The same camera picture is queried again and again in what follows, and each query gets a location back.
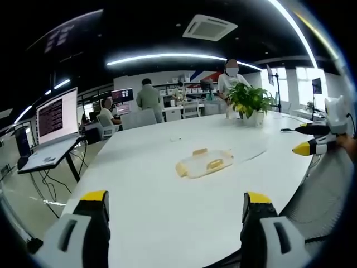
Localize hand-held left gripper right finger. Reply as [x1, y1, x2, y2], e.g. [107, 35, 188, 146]
[240, 191, 312, 268]

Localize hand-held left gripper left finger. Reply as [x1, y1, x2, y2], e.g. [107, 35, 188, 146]
[36, 190, 111, 268]

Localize person's right hand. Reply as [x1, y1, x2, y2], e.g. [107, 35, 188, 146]
[336, 134, 357, 162]

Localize grey mesh office chair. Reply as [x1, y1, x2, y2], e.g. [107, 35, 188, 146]
[278, 152, 348, 242]

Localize black tripod stand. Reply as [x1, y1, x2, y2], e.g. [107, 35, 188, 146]
[274, 72, 283, 113]

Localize white plant pot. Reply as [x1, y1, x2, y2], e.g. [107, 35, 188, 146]
[242, 109, 265, 127]

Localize green potted plant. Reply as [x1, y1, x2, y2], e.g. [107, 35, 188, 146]
[226, 82, 276, 120]

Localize white side desk black legs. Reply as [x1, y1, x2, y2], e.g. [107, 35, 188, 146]
[17, 137, 82, 184]

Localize curved ceiling light strip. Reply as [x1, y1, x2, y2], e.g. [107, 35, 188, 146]
[269, 0, 321, 69]

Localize black computer box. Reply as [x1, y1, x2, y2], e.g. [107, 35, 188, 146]
[14, 127, 32, 170]

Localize white office chair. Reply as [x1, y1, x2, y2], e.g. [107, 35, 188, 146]
[96, 113, 117, 140]

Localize large computer monitor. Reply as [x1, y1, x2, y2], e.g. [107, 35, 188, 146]
[35, 87, 79, 146]

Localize white dining chair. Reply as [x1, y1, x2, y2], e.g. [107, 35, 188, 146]
[182, 101, 200, 119]

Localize grey chair back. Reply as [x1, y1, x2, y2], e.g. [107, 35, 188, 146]
[120, 108, 157, 131]

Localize white cabinet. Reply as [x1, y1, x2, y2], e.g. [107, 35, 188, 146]
[163, 107, 184, 122]

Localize ceiling air conditioner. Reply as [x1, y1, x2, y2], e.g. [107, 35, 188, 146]
[182, 14, 239, 42]

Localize long ceiling light strip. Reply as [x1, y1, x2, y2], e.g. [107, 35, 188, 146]
[107, 53, 263, 71]

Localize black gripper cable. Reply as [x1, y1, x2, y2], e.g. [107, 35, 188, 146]
[345, 112, 357, 138]

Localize black floor cables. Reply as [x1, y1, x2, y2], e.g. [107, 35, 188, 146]
[29, 139, 90, 220]

